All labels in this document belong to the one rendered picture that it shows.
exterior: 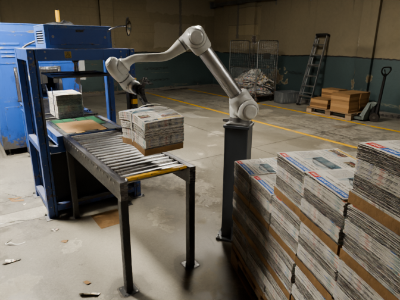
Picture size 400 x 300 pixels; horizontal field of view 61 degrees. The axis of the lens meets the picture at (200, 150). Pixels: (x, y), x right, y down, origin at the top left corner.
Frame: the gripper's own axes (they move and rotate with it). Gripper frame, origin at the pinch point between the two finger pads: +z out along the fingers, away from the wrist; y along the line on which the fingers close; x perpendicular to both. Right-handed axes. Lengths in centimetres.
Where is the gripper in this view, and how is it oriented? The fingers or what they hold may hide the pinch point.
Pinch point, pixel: (150, 94)
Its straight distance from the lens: 226.7
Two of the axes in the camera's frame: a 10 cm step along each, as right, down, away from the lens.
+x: -8.2, 1.9, -5.3
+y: -0.3, 9.3, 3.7
